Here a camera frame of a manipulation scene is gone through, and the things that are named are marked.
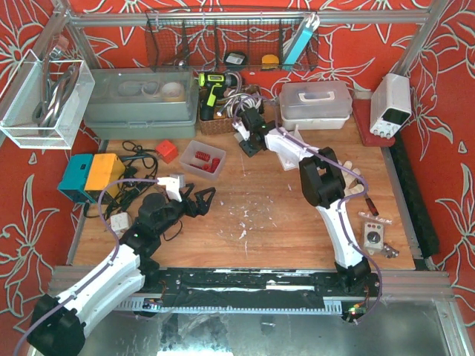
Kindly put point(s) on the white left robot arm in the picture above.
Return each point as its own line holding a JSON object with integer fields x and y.
{"x": 61, "y": 324}

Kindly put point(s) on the wicker basket with cables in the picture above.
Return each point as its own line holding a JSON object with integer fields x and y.
{"x": 230, "y": 107}

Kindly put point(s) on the teal and yellow box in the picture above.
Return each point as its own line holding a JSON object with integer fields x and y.
{"x": 86, "y": 175}

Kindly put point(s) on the white bench power supply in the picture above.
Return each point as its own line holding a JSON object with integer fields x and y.
{"x": 391, "y": 104}

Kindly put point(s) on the white plastic storage box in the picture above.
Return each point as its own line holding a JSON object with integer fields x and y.
{"x": 315, "y": 105}

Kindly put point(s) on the black wire wall basket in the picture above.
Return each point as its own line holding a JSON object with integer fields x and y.
{"x": 228, "y": 38}

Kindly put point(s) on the green cordless drill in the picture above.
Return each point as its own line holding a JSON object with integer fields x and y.
{"x": 215, "y": 85}

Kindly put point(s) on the grey plastic toolbox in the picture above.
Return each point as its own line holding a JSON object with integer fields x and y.
{"x": 138, "y": 103}

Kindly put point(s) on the clear bin of springs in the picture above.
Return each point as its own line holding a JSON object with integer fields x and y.
{"x": 198, "y": 167}

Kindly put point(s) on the large red spring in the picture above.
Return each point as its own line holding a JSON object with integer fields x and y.
{"x": 202, "y": 156}

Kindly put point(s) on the clear acrylic wall box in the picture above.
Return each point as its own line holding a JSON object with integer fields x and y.
{"x": 43, "y": 109}

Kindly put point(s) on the white power adapter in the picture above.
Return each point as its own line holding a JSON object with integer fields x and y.
{"x": 120, "y": 223}

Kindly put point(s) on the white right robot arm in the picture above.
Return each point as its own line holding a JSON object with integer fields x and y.
{"x": 326, "y": 185}

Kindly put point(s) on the grey control pendant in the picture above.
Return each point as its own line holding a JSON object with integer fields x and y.
{"x": 373, "y": 237}

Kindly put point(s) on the white peg base plate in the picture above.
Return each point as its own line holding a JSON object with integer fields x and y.
{"x": 288, "y": 152}

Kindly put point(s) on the small red cube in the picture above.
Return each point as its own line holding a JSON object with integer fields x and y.
{"x": 167, "y": 151}

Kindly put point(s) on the red plastic tool case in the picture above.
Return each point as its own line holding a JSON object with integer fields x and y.
{"x": 370, "y": 135}

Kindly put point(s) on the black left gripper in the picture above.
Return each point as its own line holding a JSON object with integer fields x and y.
{"x": 191, "y": 204}

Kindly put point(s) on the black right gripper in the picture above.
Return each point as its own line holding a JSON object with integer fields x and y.
{"x": 249, "y": 144}

